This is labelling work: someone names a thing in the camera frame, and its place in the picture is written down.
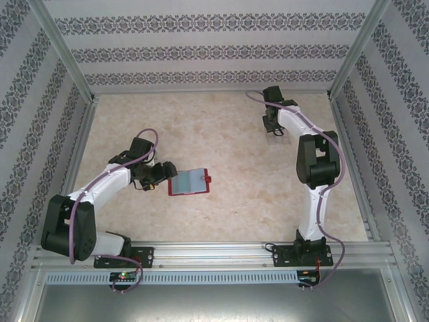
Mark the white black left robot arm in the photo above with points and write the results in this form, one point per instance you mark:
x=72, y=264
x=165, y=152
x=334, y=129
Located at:
x=107, y=181

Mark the long aluminium mounting rail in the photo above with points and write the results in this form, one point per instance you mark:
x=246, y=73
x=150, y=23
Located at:
x=214, y=255

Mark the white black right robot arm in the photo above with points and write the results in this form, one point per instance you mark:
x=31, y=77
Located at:
x=311, y=214

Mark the aluminium table edge rail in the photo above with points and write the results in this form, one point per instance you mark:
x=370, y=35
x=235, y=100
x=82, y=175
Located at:
x=82, y=134
x=367, y=218

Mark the red leather card holder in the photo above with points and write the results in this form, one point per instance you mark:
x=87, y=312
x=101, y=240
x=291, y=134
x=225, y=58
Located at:
x=207, y=188

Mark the green circuit board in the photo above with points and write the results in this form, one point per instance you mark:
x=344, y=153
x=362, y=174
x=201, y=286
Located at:
x=122, y=276
x=308, y=276

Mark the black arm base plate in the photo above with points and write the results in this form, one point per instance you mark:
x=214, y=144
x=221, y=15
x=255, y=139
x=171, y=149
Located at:
x=145, y=256
x=279, y=256

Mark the grey metal sheet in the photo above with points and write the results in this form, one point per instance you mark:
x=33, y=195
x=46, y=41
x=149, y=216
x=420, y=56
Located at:
x=214, y=305

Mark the aluminium frame post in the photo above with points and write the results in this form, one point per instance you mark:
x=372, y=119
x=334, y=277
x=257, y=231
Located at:
x=69, y=50
x=356, y=50

